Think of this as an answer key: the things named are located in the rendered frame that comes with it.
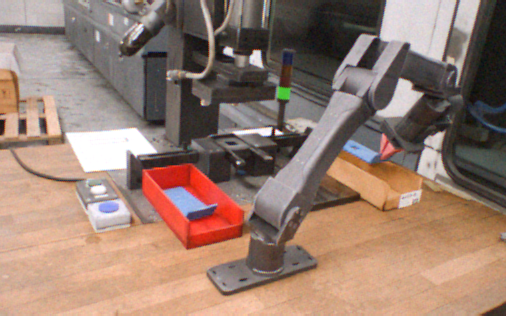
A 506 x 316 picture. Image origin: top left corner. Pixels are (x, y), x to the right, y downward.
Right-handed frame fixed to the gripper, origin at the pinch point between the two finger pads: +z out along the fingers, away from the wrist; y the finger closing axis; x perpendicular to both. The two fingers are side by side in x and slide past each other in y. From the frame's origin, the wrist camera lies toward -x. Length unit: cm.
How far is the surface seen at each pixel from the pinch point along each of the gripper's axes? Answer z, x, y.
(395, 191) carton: 7.1, -5.5, -6.7
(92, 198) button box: 15, 66, 9
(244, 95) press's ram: 0.1, 30.1, 22.4
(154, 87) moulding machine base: 218, -60, 241
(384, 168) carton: 6.1, -5.6, 0.0
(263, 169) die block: 17.2, 21.9, 11.9
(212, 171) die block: 16.0, 37.1, 12.6
